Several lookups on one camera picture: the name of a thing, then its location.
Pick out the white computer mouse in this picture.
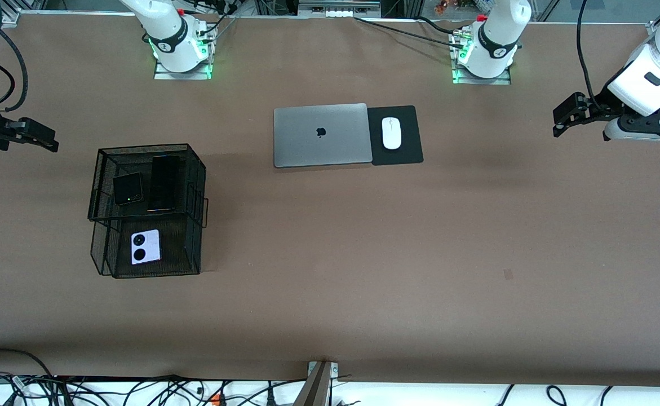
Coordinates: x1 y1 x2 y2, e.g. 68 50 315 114
382 117 402 150

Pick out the black mouse pad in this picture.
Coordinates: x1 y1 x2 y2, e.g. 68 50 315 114
367 105 424 166

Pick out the small black flip phone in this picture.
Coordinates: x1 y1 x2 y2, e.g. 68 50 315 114
112 172 144 206

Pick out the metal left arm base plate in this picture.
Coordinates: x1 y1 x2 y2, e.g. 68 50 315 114
452 61 512 86

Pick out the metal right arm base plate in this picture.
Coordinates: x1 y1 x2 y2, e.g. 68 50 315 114
154 55 214 81

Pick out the long black slab phone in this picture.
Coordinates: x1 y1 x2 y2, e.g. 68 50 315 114
147 155 182 214

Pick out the grey camera mount pole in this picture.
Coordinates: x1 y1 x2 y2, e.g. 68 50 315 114
293 361 340 406

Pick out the black mesh two-tier tray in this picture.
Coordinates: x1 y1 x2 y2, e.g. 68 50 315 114
87 143 209 279

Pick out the silver closed laptop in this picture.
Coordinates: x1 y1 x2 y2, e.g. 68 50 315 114
273 103 373 169

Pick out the black looping floor cable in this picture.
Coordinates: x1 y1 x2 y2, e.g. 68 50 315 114
0 348 55 390

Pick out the black cable across table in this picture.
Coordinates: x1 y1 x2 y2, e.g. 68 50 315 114
353 16 467 49

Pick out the lilac flip phone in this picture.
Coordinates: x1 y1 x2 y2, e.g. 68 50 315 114
130 228 162 266

